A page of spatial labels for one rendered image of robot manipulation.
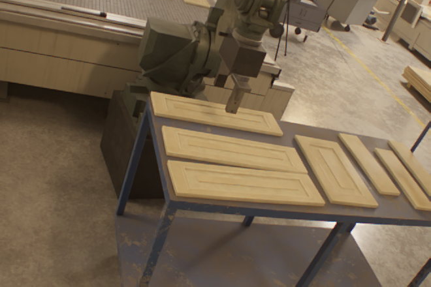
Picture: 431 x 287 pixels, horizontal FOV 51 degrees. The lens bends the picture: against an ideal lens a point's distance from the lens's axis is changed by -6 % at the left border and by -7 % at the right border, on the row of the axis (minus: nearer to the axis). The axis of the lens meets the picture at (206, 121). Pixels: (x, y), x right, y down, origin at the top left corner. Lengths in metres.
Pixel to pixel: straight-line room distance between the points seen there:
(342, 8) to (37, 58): 7.19
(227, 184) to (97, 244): 1.26
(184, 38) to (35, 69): 1.33
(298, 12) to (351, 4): 2.23
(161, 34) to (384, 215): 1.57
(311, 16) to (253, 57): 5.72
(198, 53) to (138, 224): 1.03
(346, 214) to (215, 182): 0.60
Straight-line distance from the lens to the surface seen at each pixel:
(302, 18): 7.73
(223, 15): 2.89
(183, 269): 2.53
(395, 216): 2.27
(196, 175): 1.85
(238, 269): 2.66
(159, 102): 2.24
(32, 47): 3.61
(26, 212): 3.02
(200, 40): 2.80
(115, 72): 3.68
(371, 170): 2.48
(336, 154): 2.45
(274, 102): 4.13
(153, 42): 2.80
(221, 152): 2.04
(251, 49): 2.07
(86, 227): 3.00
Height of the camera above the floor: 2.11
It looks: 28 degrees down
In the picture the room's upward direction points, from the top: 21 degrees clockwise
